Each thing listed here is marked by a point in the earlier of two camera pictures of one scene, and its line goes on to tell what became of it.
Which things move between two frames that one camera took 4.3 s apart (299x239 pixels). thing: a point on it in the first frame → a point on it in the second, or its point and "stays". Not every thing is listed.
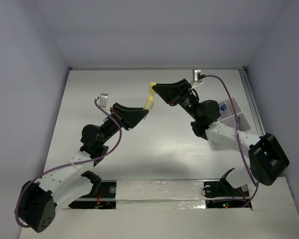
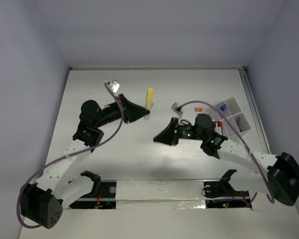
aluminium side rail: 252,105 stays
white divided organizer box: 227,116 stays
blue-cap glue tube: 223,107 stays
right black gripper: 172,91 → 169,135
